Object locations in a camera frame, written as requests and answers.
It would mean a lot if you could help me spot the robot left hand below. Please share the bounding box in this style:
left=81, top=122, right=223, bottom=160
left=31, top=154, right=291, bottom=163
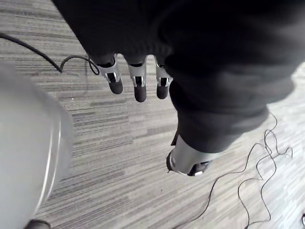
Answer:
left=51, top=0, right=305, bottom=177

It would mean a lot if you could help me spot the silver robot leg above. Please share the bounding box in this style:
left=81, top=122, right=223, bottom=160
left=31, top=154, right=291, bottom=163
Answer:
left=0, top=62, right=76, bottom=229

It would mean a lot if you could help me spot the dark robot foot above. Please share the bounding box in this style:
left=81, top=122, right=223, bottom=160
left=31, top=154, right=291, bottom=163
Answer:
left=25, top=219, right=51, bottom=229

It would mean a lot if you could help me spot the thin black floor cable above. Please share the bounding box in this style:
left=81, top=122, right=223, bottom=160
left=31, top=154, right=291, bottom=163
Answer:
left=176, top=112, right=294, bottom=229

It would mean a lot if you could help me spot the thick black floor cable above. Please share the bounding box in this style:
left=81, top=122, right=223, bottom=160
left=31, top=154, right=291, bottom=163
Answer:
left=0, top=32, right=100, bottom=75

